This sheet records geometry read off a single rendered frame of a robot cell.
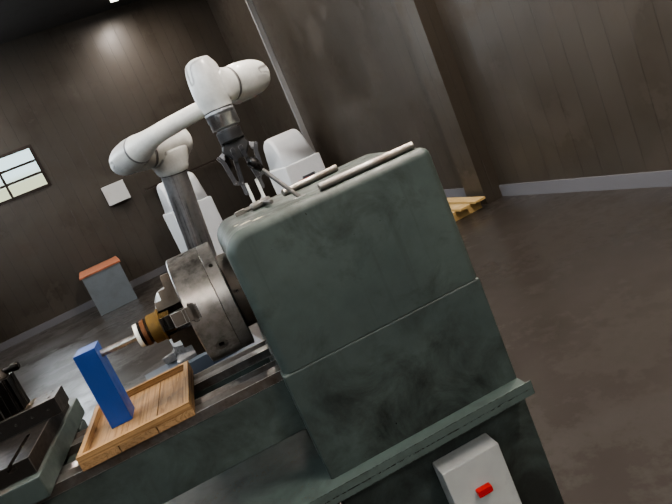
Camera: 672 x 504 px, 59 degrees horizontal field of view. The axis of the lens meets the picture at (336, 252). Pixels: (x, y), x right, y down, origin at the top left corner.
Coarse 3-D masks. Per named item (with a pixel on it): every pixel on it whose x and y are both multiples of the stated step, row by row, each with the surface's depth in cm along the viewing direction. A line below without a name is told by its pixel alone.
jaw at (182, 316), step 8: (192, 304) 153; (176, 312) 153; (184, 312) 154; (192, 312) 153; (160, 320) 160; (168, 320) 157; (176, 320) 153; (184, 320) 154; (192, 320) 153; (168, 328) 160
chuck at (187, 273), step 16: (176, 256) 164; (192, 256) 160; (176, 272) 156; (192, 272) 155; (176, 288) 153; (192, 288) 153; (208, 288) 153; (208, 304) 153; (208, 320) 153; (224, 320) 154; (208, 336) 154; (224, 336) 156; (208, 352) 157; (224, 352) 161
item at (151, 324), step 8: (152, 312) 165; (168, 312) 164; (144, 320) 163; (152, 320) 162; (144, 328) 161; (152, 328) 161; (160, 328) 162; (176, 328) 165; (144, 336) 161; (152, 336) 162; (160, 336) 162; (168, 336) 164
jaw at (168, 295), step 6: (162, 276) 171; (168, 276) 171; (162, 282) 170; (168, 282) 170; (168, 288) 169; (174, 288) 169; (162, 294) 168; (168, 294) 168; (174, 294) 168; (162, 300) 167; (168, 300) 167; (174, 300) 167; (156, 306) 166; (162, 306) 166; (168, 306) 166; (174, 306) 167; (180, 306) 169
